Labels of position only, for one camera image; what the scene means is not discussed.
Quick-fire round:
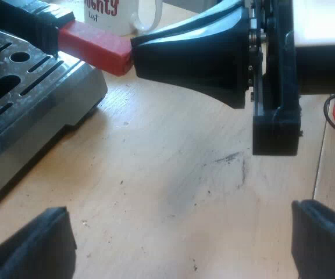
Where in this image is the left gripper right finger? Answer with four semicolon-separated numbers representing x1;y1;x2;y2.
290;198;335;279

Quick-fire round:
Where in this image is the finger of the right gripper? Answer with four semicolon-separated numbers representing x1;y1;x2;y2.
167;0;254;29
130;6;250;110

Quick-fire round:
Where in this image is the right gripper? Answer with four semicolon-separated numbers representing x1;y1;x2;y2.
247;0;302;156

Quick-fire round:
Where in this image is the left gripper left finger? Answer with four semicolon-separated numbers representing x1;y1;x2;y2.
0;206;77;279

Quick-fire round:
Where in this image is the white mug, red black print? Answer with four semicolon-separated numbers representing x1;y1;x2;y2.
83;0;163;37

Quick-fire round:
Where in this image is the steel espresso machine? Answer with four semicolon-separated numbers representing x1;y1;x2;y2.
0;20;109;217

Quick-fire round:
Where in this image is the filter holder with red-ended handle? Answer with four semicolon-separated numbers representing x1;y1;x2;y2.
0;0;134;77

